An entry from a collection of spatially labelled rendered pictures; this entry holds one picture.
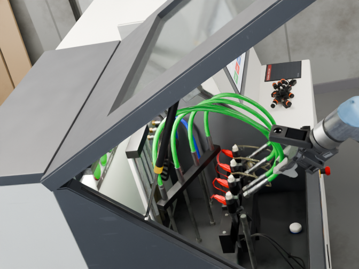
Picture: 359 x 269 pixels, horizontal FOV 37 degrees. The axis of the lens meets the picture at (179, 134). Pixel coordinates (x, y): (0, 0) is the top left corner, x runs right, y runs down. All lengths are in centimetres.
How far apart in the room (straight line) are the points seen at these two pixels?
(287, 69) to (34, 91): 124
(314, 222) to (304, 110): 60
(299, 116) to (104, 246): 107
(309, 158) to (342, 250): 154
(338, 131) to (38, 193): 73
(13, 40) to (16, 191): 267
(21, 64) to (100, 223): 275
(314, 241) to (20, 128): 90
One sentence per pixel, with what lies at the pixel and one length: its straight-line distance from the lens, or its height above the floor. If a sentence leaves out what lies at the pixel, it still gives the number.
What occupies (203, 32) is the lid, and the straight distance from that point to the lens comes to 119.
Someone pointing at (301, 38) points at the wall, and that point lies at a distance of 399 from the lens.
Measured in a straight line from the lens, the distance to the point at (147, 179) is 169.
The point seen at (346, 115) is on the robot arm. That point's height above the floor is 142.
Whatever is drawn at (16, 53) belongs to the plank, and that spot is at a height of 87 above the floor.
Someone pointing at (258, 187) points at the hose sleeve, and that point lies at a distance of 161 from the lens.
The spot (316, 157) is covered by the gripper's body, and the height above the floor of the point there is 126.
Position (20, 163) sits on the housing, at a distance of 134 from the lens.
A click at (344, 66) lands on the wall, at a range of 414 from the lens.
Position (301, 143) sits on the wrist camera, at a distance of 144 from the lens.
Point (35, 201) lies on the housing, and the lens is 134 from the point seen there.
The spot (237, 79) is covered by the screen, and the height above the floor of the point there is 117.
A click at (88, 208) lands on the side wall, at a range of 129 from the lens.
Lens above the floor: 215
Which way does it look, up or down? 32 degrees down
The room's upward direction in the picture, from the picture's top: 16 degrees counter-clockwise
